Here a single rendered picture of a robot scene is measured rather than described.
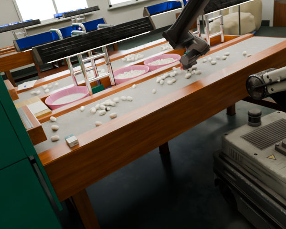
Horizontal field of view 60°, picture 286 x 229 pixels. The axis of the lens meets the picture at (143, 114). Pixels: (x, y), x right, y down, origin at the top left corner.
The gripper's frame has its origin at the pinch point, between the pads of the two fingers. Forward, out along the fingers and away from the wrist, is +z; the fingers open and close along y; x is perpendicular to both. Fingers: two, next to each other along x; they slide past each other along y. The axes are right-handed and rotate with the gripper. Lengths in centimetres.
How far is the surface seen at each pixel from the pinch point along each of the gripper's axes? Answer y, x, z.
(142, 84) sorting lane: 27.1, -1.4, 5.3
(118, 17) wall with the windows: -233, -300, 385
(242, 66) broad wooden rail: -16.3, 19.2, -25.3
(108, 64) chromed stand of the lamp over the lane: 41.6, -19.6, 2.9
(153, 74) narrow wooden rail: 15.9, -5.1, 6.6
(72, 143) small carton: 84, 18, -24
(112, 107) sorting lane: 55, 7, -4
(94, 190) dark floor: 68, 40, 73
